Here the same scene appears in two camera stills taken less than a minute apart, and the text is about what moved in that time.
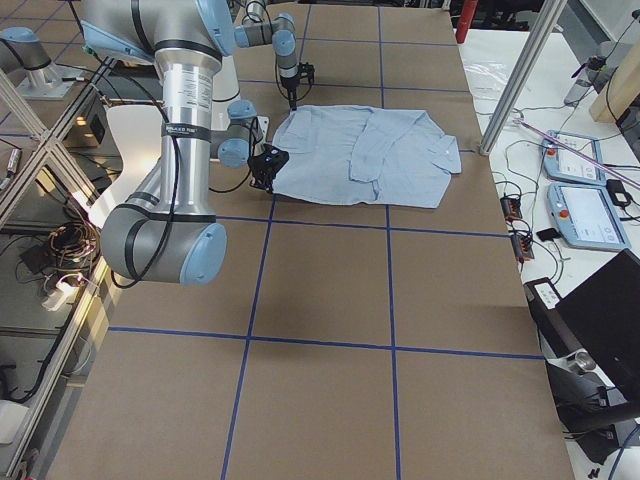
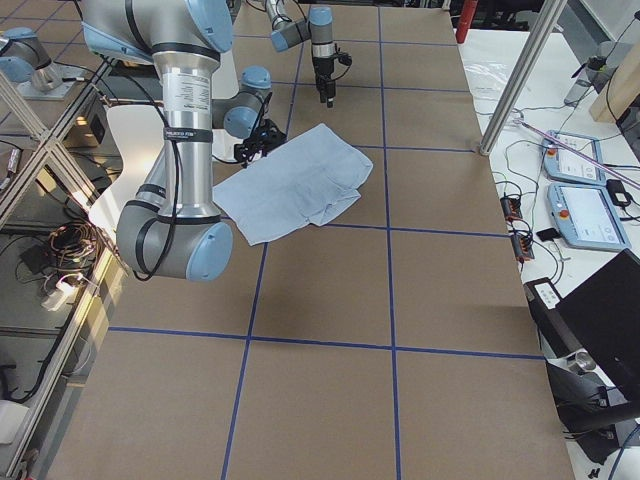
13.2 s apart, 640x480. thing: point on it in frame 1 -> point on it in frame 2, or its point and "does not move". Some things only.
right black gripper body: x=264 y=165 -> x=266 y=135
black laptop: x=590 y=340 does not move
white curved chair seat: x=139 y=131 does not move
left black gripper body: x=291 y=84 -> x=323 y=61
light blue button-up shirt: x=363 y=155 -> x=311 y=178
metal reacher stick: x=613 y=170 does not move
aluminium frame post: x=548 y=13 does not move
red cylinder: x=465 y=17 does not move
